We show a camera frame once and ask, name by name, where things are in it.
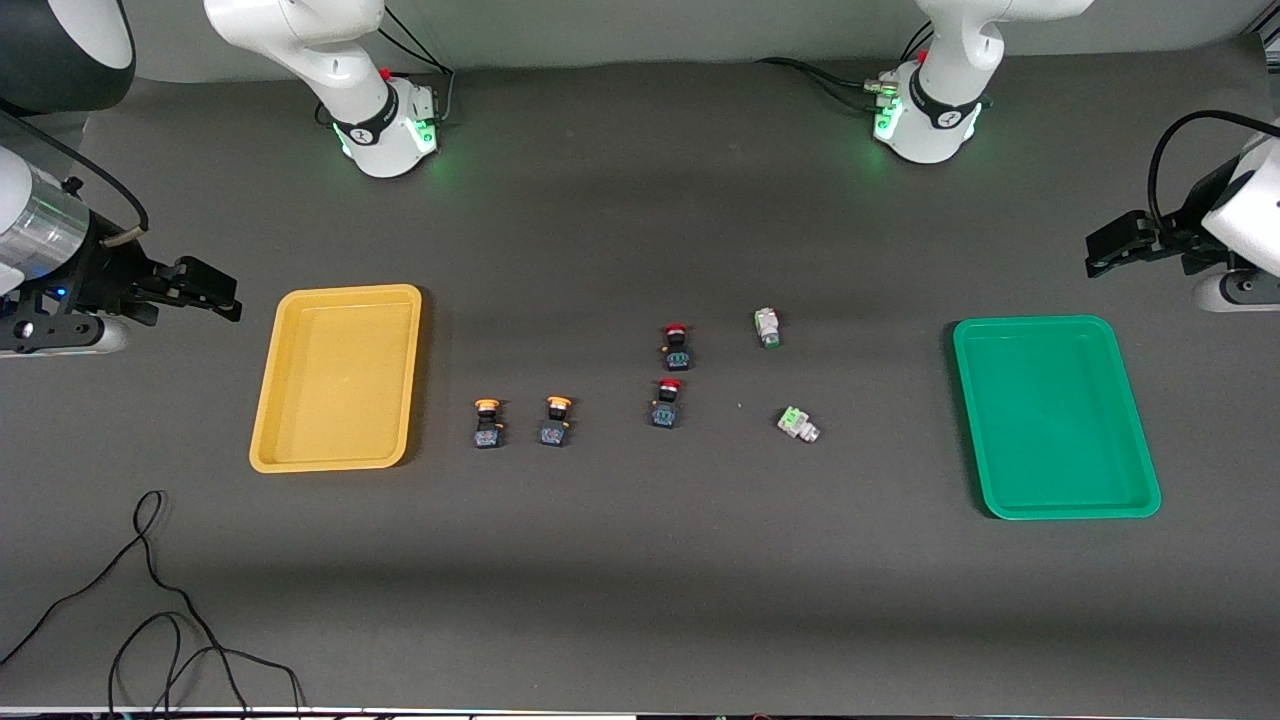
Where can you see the dark grey table mat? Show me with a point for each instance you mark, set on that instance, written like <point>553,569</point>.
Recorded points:
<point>640,580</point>

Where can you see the green push button switch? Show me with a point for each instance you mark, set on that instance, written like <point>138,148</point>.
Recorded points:
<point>798,424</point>
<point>768,327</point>

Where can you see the red push button switch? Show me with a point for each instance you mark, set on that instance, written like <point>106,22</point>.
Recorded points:
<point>677,348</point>
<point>667,405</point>

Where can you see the aluminium frame rail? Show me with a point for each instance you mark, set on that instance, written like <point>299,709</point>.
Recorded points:
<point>1266,38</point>

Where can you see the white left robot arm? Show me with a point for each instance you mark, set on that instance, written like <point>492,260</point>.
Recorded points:
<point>950,90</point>

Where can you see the yellow plastic tray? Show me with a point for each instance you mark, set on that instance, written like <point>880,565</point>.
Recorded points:
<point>340,380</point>

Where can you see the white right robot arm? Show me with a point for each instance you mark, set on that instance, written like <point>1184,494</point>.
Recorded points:
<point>300,40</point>

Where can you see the yellow push button switch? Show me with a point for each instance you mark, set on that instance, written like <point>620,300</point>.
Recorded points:
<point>488,425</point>
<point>556,422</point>

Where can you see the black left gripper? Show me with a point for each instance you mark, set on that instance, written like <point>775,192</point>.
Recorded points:
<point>1183,236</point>

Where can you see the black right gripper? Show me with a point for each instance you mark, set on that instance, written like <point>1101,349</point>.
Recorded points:
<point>102,270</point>

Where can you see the green plastic tray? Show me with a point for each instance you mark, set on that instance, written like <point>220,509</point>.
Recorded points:
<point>1055,415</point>

